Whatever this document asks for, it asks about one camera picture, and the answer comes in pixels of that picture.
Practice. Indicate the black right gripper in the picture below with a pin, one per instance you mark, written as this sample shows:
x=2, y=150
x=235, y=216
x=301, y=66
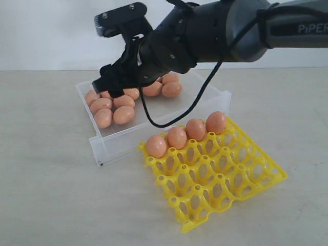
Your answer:
x=145, y=59

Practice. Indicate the brown egg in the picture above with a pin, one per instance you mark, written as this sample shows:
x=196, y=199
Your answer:
x=156, y=146
x=101, y=103
x=169, y=78
x=152, y=90
x=91, y=96
x=216, y=122
x=159, y=79
x=172, y=89
x=124, y=100
x=123, y=115
x=106, y=95
x=133, y=93
x=177, y=137
x=103, y=118
x=195, y=129

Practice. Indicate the clear plastic bin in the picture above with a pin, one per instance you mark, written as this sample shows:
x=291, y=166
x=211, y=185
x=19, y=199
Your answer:
x=120, y=141

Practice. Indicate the yellow plastic egg tray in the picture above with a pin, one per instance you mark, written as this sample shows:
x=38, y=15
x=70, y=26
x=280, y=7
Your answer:
x=208, y=176

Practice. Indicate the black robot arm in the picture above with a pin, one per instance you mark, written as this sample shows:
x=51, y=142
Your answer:
x=221, y=31

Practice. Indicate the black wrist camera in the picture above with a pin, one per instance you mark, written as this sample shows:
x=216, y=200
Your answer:
x=128, y=21

